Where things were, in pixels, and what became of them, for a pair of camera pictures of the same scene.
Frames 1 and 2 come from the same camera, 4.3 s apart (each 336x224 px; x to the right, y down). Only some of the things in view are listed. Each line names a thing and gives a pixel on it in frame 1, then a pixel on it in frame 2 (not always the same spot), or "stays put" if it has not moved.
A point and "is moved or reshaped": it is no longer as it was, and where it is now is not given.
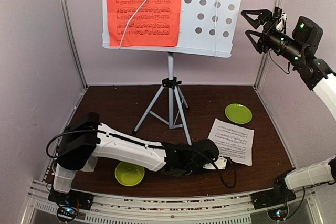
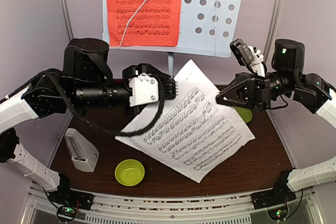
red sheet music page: x=156 y=22 stays put
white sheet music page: x=234 y=142 is moved or reshaped
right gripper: x=271 y=21 -> x=254 y=89
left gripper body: x=196 y=169 -> x=140 y=68
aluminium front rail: x=233 y=209 stays put
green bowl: x=129 y=174 stays put
